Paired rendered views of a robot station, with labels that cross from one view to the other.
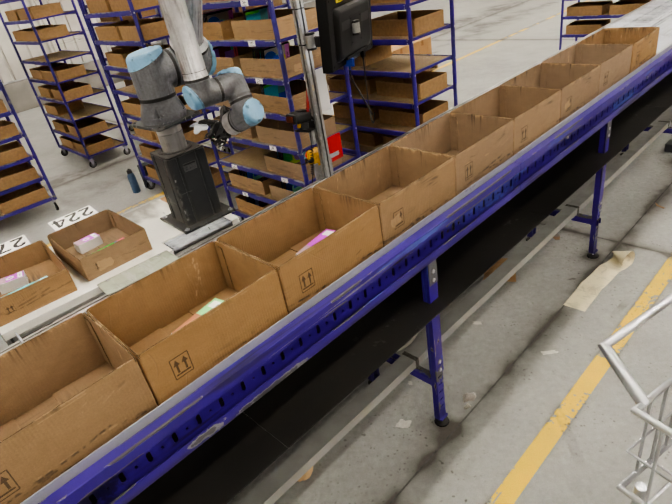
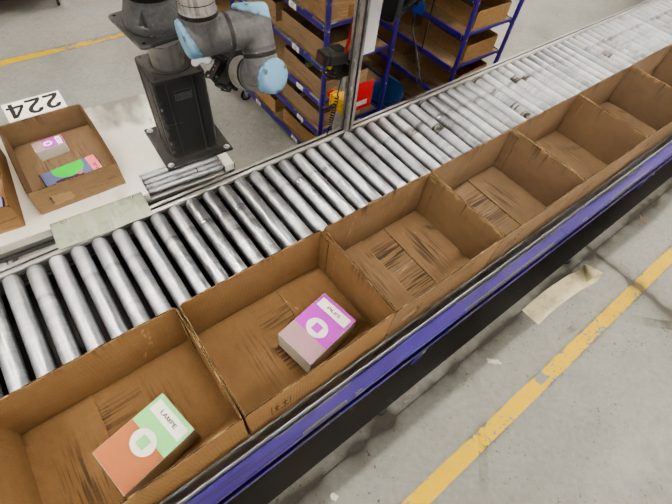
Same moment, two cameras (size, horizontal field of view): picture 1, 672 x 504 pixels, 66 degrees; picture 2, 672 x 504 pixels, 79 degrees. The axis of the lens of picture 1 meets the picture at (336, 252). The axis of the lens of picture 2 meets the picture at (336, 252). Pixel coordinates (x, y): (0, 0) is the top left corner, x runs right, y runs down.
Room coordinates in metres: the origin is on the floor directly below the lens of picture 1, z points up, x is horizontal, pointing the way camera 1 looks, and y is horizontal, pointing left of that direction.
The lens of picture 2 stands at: (0.95, 0.04, 1.88)
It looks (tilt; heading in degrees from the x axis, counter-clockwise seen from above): 54 degrees down; 356
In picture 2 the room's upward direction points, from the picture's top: 9 degrees clockwise
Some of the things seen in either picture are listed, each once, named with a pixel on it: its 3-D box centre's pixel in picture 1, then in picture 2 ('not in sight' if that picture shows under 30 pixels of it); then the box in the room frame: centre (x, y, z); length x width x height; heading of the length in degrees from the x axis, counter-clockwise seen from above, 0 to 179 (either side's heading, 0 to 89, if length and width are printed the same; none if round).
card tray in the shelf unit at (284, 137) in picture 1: (295, 128); (326, 29); (3.15, 0.10, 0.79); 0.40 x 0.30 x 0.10; 41
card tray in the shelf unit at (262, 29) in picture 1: (274, 23); not in sight; (3.15, 0.10, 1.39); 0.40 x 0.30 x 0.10; 39
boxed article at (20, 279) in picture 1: (13, 282); not in sight; (1.85, 1.28, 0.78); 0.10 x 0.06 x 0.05; 116
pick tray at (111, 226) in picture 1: (99, 242); (62, 155); (2.03, 0.98, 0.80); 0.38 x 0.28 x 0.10; 40
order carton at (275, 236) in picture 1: (302, 246); (289, 325); (1.37, 0.09, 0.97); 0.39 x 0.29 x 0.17; 130
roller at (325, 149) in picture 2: not in sight; (358, 182); (2.12, -0.09, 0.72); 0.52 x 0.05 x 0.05; 40
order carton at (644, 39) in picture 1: (616, 51); not in sight; (2.89, -1.72, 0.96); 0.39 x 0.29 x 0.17; 131
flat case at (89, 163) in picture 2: not in sight; (75, 176); (1.95, 0.91, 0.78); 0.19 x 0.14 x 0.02; 134
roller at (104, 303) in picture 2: not in sight; (106, 306); (1.49, 0.66, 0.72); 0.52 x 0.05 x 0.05; 40
